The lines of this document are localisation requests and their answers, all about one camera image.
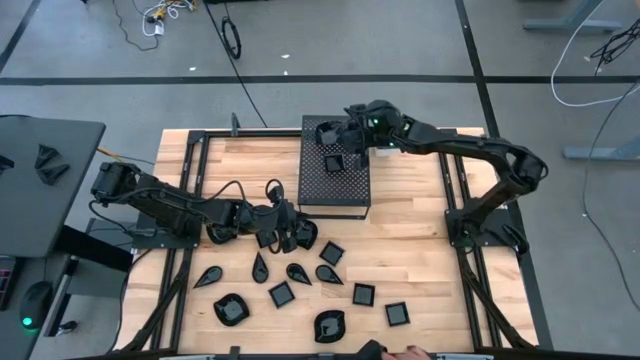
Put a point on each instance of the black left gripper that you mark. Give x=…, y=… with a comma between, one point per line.
x=270, y=219

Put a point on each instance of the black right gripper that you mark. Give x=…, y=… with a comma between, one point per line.
x=375, y=125

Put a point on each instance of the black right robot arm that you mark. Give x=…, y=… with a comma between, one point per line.
x=470, y=147

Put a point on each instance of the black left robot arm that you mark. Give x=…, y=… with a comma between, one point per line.
x=165, y=205

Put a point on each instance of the black perforated metal shelf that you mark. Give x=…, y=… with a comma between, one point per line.
x=325, y=190

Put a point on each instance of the person's hand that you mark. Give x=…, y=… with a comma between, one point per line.
x=412, y=354

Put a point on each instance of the black desk leg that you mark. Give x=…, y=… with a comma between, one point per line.
x=95, y=250

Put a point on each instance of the black side desk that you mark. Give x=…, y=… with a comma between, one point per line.
x=50, y=220

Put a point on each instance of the black triangular part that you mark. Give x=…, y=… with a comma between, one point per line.
x=46, y=156
x=52, y=174
x=5, y=164

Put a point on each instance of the grey table leg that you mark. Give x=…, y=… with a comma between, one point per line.
x=570, y=23

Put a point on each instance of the black computer mouse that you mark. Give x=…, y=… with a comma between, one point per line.
x=36, y=302

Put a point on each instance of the grey table foot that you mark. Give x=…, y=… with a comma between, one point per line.
x=600, y=152

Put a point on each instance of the black keyboard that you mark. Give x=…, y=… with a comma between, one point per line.
x=6, y=282

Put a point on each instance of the black aluminium table frame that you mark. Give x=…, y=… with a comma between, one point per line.
x=250, y=133

